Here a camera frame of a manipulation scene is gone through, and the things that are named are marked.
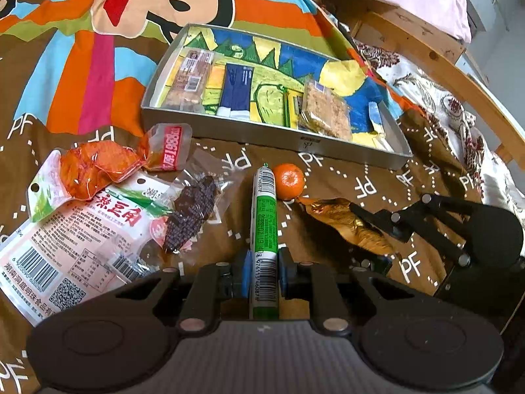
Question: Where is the green sausage stick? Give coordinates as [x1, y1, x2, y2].
[249, 164, 279, 320]

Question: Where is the gold foil snack pack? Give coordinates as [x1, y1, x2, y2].
[296, 197, 394, 256]

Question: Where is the puffed rice cake pack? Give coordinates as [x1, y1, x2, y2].
[299, 79, 352, 142]

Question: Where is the white spicy bean snack pouch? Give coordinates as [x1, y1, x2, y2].
[1, 149, 169, 325]

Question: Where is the orange snack pouch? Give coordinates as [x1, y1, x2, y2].
[60, 123, 192, 200]

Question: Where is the blue rectangular snack pack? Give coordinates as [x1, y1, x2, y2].
[216, 63, 254, 121]

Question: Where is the floral white quilt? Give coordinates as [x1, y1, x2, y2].
[356, 41, 524, 220]

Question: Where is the small orange tangerine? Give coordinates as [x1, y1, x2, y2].
[272, 163, 305, 201]

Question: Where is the dark dried meat packet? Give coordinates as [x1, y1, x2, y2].
[147, 148, 245, 253]

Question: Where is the small blue white packet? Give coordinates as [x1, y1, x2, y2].
[368, 101, 385, 136]

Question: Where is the yellow snack pack in tray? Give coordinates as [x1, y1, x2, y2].
[284, 89, 304, 130]

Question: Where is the dinosaur print tin tray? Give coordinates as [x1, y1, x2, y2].
[141, 24, 412, 169]

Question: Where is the brown biscuit pack in tray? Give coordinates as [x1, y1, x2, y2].
[161, 48, 215, 113]

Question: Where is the colourful cartoon bed blanket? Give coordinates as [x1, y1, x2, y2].
[0, 0, 525, 394]

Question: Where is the wooden bed rail right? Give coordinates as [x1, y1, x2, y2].
[340, 0, 524, 168]

